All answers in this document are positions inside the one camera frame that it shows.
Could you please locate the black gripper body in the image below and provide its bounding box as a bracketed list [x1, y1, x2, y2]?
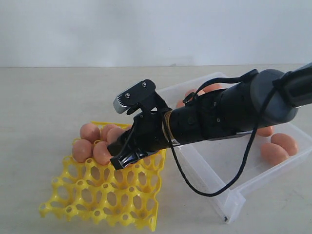
[126, 108, 173, 156]

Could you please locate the brown egg cluster front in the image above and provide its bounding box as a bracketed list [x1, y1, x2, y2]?
[107, 127, 125, 147]

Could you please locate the brown egg cluster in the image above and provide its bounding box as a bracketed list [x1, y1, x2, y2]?
[107, 127, 125, 147]
[175, 99, 185, 109]
[202, 83, 222, 93]
[184, 89, 205, 101]

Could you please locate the brown egg bin front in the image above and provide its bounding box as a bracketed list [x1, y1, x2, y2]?
[93, 141, 112, 165]

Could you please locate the brown egg bin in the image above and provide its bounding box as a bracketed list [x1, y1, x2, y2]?
[256, 126, 274, 137]
[260, 143, 290, 166]
[93, 141, 112, 165]
[271, 133, 299, 156]
[72, 139, 93, 163]

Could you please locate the yellow plastic egg tray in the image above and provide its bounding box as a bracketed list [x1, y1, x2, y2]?
[39, 150, 166, 232]

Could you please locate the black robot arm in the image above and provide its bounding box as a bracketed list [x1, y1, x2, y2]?
[108, 64, 312, 170]

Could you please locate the brown egg left cluster middle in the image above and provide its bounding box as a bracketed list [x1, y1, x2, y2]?
[175, 99, 185, 109]

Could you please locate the brown egg cluster back-left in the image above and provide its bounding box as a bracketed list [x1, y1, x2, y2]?
[184, 89, 205, 101]

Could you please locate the brown egg cluster back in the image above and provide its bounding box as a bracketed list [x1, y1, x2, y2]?
[202, 83, 222, 93]

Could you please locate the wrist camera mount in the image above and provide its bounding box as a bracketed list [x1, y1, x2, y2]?
[113, 79, 168, 115]

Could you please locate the black strap loop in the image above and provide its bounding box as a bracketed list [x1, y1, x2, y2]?
[182, 69, 259, 105]

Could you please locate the black camera cable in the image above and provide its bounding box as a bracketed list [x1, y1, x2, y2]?
[168, 87, 276, 196]

